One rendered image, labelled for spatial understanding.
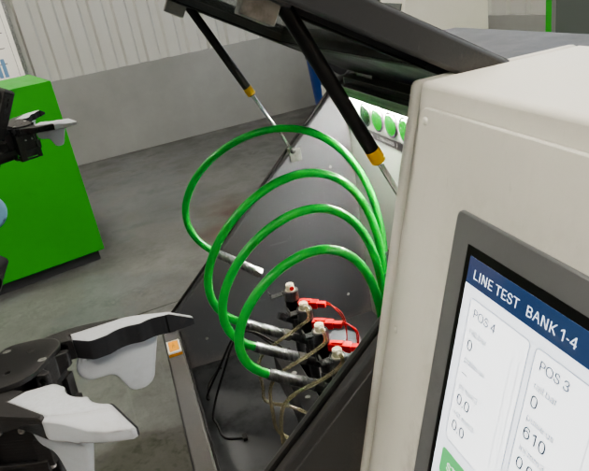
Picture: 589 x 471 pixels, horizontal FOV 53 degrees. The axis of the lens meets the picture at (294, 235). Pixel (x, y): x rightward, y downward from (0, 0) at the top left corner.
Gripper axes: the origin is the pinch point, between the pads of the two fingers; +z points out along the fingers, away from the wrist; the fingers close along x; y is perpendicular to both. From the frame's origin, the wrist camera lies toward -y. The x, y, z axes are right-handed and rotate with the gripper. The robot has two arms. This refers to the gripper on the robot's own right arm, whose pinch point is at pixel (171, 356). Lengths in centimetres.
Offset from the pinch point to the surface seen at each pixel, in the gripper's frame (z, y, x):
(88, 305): -154, 106, -301
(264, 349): -3, 25, -50
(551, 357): 27.5, 7.4, -7.2
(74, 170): -167, 28, -357
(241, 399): -16, 52, -81
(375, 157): 17.4, -5.5, -35.7
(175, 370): -28, 41, -76
